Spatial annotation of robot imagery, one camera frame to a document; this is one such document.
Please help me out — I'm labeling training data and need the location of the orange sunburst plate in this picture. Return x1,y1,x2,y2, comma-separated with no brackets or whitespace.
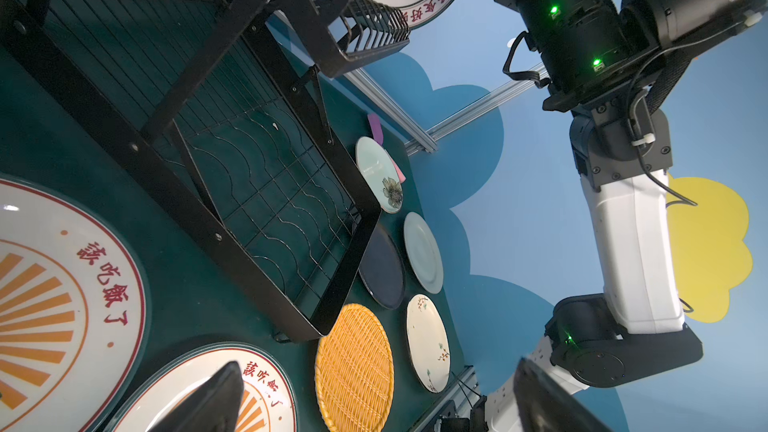
1,175,150,431
105,342,299,431

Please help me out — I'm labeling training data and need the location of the pale green flower plate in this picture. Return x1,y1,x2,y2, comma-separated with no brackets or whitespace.
355,137,404,214

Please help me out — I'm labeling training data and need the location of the black wire dish rack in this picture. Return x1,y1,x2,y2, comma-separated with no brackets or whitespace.
1,0,409,342

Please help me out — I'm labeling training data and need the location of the dark blue plate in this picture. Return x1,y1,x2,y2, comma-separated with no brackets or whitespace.
358,225,405,310

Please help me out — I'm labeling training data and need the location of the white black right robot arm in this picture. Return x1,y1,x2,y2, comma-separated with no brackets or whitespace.
469,0,767,431

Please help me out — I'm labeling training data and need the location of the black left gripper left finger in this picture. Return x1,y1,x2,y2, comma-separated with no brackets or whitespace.
151,361,244,432

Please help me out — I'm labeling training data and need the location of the cream floral sprig plate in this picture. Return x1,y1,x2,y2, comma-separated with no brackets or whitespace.
406,294,451,394

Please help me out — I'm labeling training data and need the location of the yellow woven round mat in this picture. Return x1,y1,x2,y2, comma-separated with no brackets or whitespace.
314,303,395,431

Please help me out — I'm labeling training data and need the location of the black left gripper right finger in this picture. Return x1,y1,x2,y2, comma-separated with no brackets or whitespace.
513,358,611,432

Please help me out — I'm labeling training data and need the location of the pale green plain plate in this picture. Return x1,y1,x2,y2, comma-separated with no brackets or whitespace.
403,212,444,294

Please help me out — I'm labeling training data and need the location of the purple pink spatula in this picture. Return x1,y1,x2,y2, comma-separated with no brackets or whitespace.
367,113,406,183

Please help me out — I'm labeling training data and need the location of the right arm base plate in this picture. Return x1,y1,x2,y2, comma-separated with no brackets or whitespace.
408,365,481,432

